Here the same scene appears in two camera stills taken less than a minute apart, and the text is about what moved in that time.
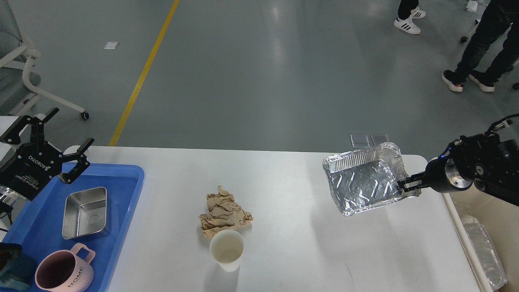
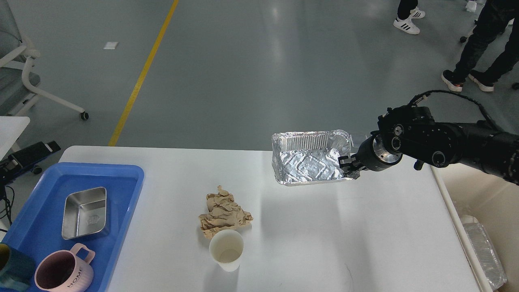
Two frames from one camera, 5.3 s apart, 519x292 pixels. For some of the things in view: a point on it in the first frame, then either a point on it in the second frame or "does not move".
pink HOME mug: (63, 271) does not move
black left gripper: (33, 164) to (18, 160)
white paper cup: (226, 247) does not move
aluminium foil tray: (363, 180) to (300, 157)
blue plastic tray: (38, 228) does not move
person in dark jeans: (500, 15) does not move
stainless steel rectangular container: (86, 213) does not move
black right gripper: (442, 174) to (372, 153)
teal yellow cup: (18, 270) does not move
